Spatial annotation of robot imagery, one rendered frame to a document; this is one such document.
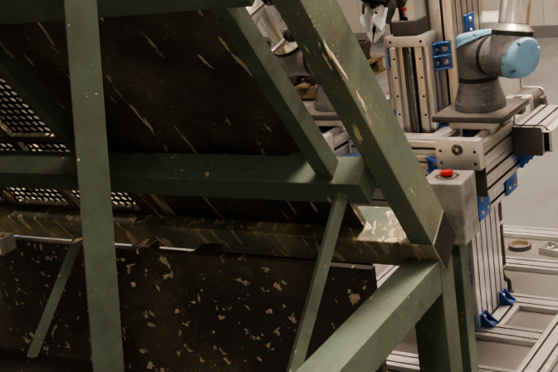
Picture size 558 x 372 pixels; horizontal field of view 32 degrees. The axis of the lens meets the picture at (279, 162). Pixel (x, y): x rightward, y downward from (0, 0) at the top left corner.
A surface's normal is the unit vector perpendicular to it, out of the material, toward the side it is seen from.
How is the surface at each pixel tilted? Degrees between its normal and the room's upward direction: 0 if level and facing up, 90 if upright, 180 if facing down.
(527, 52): 97
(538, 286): 0
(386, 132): 90
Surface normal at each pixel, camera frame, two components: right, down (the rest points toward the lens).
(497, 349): -0.14, -0.95
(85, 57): 0.25, 0.11
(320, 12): 0.86, 0.02
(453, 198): -0.49, 0.30
